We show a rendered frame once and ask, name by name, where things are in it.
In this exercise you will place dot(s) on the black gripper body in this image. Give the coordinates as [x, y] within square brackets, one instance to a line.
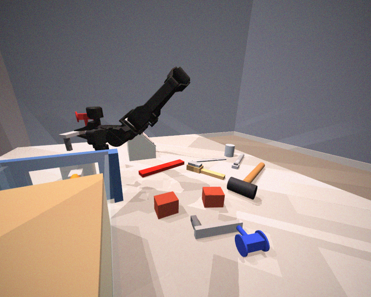
[96, 112]

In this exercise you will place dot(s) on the dark grey cylinder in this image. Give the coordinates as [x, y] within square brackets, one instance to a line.
[229, 150]

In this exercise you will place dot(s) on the orange-red box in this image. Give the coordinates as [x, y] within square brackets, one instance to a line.
[166, 204]
[213, 197]

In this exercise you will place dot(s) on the black mallet with wooden handle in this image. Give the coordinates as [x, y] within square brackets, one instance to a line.
[245, 186]

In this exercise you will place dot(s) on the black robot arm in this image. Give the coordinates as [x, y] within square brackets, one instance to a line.
[177, 80]

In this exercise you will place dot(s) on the grey crank handle with blue knob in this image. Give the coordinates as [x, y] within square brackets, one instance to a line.
[245, 243]

